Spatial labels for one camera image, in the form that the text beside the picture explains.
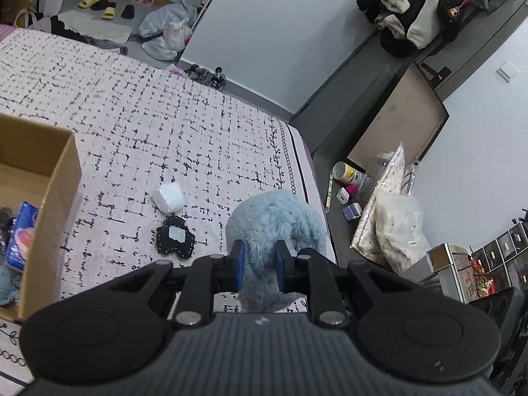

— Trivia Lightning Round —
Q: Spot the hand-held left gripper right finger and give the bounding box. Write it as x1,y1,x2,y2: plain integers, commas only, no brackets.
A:
274,240,413,327

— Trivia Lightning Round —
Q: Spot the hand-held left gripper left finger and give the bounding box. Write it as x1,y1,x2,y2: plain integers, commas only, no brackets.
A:
108,239,248,327

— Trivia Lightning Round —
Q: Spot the large fluffy blue plush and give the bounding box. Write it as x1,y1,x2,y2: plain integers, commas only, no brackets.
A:
226,190,330,313

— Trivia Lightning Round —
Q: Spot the black and white patch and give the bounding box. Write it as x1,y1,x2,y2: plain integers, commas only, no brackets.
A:
156,214,196,260

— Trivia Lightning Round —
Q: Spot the brown cardboard box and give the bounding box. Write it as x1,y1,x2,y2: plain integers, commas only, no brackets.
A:
0,113,83,322

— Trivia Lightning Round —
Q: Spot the blue tissue packet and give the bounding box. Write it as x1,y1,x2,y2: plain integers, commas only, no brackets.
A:
5,201,41,271

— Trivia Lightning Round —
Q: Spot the small blue patterned plush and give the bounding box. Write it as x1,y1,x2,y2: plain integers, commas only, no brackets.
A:
0,264,25,307

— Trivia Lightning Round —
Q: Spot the dark plastic packet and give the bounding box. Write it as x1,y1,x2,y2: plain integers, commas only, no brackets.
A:
0,206,19,256

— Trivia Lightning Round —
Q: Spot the plastic bag of patterned fabric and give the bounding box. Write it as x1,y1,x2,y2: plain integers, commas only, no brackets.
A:
350,142,417,252

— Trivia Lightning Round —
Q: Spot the yellow and white jar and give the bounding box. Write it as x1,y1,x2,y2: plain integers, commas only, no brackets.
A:
332,162,368,184

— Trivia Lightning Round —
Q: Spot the plastic bag of white fleece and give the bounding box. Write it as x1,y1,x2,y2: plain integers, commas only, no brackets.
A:
373,190,432,275

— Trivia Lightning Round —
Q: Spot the pink printed blanket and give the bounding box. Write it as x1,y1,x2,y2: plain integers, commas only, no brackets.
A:
0,28,326,384

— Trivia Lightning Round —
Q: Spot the light coloured box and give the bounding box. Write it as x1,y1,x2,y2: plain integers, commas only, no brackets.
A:
425,243,479,302

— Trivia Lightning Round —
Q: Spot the brown board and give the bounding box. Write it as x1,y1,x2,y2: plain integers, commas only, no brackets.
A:
346,62,450,174

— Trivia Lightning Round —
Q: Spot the dark grey desk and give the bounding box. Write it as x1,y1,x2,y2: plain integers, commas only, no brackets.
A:
289,0,528,339

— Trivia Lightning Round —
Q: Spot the dark sandal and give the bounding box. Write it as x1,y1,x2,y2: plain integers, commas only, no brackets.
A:
208,67,227,90
184,64,209,81

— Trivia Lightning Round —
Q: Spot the small drawer organizer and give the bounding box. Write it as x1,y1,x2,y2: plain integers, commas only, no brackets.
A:
474,223,528,281

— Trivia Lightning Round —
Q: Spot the small white plastic bag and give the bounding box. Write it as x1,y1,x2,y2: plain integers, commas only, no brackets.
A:
142,37,178,62

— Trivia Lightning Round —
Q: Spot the tied white plastic bag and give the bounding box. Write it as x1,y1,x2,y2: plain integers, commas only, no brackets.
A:
164,22,194,50

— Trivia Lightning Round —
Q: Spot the large clear plastic bag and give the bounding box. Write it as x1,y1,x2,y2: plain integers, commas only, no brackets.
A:
138,2,198,38

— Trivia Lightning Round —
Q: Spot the white floor mat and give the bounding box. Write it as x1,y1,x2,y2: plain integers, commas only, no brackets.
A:
58,10,133,44

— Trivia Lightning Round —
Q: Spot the pile of black and beige clothes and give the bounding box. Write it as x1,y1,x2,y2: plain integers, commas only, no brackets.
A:
357,0,520,56

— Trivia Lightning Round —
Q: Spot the dark cloth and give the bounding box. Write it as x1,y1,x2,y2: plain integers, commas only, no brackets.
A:
39,16,89,40

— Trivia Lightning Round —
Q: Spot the white tote bag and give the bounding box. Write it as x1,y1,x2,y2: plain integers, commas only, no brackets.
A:
14,10,38,29

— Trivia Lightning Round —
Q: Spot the white wall switch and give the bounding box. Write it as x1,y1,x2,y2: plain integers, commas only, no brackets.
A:
497,61,520,80

